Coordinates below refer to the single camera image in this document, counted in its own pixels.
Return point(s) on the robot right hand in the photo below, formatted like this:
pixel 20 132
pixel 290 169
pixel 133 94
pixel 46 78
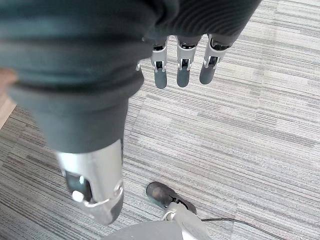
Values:
pixel 82 75

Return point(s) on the light wooden furniture panel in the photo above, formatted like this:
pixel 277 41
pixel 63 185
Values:
pixel 6 100

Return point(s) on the dark robot foot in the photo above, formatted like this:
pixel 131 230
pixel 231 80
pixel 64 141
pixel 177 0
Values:
pixel 167 196

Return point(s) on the silver robot leg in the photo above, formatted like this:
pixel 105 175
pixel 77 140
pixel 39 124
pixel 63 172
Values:
pixel 160 226

